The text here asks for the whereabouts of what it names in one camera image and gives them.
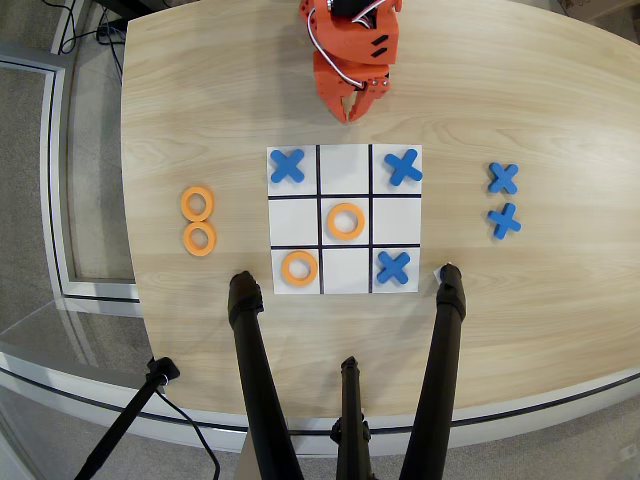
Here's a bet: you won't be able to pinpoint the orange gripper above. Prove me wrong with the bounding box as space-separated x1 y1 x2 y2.
313 18 400 125

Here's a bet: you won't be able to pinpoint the orange foam ring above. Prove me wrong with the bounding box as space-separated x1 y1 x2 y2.
280 249 320 288
182 220 219 258
180 186 216 222
326 202 367 241

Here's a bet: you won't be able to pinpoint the blue foam cross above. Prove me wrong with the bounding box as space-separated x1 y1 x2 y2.
383 147 425 188
486 201 523 242
375 249 413 288
486 162 521 197
269 148 307 185

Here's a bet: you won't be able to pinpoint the white tic-tac-toe board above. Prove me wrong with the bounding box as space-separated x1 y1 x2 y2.
266 144 424 296

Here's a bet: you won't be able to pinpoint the black furniture base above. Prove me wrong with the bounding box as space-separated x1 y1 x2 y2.
92 0 176 15

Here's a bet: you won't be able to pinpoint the thick black tripod leg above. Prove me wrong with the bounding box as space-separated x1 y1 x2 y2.
398 263 468 480
227 270 305 480

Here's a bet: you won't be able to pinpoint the thin black tripod leg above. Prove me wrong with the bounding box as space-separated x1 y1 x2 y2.
329 355 374 480

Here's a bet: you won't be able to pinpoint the slim black stand pole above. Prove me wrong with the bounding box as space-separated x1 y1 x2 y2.
73 356 182 480

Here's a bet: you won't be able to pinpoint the black floor cable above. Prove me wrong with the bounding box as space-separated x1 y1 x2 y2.
95 0 125 87
57 0 86 56

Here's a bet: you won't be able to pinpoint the grey metal frame panel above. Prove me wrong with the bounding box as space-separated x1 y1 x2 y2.
0 43 144 317

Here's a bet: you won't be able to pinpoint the black stand cable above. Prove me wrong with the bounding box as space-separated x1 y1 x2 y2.
153 387 222 480

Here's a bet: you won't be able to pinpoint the black camera tripod legs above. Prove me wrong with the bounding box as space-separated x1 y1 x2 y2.
0 344 640 457

